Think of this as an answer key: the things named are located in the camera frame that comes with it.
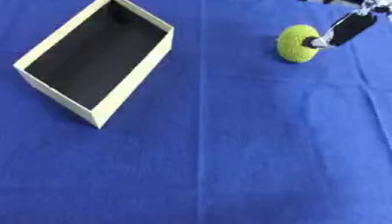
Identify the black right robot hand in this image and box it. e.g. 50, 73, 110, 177
297, 0, 392, 50

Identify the cream box with dark inside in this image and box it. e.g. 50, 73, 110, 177
12, 0, 177, 130

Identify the yellow-green textured ball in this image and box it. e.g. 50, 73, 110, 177
276, 24, 322, 64

